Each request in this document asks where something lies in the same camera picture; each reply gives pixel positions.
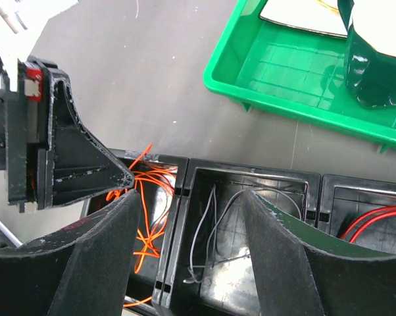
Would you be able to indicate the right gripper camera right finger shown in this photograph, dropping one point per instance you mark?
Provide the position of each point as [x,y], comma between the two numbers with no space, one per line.
[300,270]

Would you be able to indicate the white square plate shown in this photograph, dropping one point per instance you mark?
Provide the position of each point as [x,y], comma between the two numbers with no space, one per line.
[320,17]

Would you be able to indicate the green plastic bin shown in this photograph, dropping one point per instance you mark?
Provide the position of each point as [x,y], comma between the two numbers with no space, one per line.
[291,73]

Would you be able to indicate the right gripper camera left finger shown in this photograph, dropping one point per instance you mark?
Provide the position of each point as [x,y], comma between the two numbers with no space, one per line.
[81,269]

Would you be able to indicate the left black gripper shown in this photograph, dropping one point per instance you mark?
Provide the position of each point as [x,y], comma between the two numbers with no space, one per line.
[78,165]

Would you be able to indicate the black three-compartment tray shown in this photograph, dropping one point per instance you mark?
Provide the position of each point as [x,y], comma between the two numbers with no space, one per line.
[226,239]

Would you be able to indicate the dark green mug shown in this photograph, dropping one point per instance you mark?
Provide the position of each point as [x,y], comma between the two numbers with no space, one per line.
[370,57]

